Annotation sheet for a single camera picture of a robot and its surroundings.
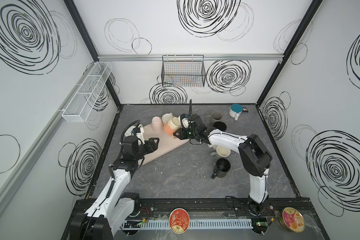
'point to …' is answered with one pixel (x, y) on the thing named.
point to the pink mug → (157, 124)
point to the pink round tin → (292, 219)
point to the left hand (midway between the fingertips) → (156, 139)
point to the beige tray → (167, 143)
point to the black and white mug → (220, 125)
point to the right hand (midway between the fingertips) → (171, 134)
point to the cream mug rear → (166, 117)
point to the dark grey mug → (215, 116)
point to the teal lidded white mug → (235, 110)
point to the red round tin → (179, 220)
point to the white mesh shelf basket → (79, 109)
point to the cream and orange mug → (173, 124)
